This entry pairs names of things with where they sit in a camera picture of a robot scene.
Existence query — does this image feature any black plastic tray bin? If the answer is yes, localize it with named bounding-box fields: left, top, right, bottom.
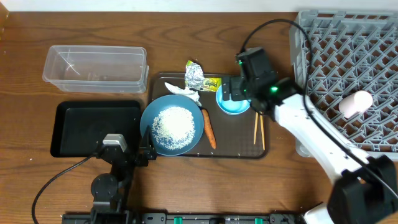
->
left=50, top=100, right=141, bottom=157

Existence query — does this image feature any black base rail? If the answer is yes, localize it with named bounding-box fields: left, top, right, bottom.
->
left=62, top=212, right=305, bottom=224

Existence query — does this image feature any light blue bowl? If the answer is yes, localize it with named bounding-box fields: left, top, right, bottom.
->
left=216, top=86, right=250, bottom=115

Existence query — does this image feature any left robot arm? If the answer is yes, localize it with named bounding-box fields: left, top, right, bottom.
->
left=88, top=127, right=157, bottom=224

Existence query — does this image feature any clear plastic bin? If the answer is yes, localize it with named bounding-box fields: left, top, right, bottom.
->
left=42, top=45, right=149, bottom=93

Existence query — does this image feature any pile of white rice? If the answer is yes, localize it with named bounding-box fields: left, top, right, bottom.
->
left=152, top=106, right=195, bottom=151

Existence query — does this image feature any orange carrot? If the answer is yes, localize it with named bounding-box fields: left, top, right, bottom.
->
left=201, top=109, right=216, bottom=149

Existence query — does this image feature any white pink cup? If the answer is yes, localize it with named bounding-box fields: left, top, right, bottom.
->
left=338, top=90, right=373, bottom=118

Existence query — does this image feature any brown serving tray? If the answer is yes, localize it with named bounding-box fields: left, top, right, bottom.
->
left=149, top=73, right=269, bottom=159

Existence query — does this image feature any crumpled foil wrapper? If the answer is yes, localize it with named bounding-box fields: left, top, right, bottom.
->
left=185, top=60, right=205, bottom=91

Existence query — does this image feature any grey dishwasher rack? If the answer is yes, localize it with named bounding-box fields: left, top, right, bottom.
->
left=289, top=9, right=397, bottom=161

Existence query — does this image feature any crumpled white tissue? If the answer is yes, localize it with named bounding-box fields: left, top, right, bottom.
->
left=164, top=82, right=202, bottom=106

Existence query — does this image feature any dark blue plate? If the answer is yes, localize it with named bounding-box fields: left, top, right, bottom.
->
left=140, top=95, right=204, bottom=156

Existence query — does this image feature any yellow green snack packet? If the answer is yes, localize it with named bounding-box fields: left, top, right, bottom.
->
left=201, top=78, right=222, bottom=92

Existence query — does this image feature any wooden chopstick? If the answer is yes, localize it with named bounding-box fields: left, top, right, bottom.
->
left=260, top=116, right=265, bottom=151
left=253, top=113, right=259, bottom=145

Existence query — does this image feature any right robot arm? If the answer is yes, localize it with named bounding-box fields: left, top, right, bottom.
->
left=220, top=76, right=397, bottom=223

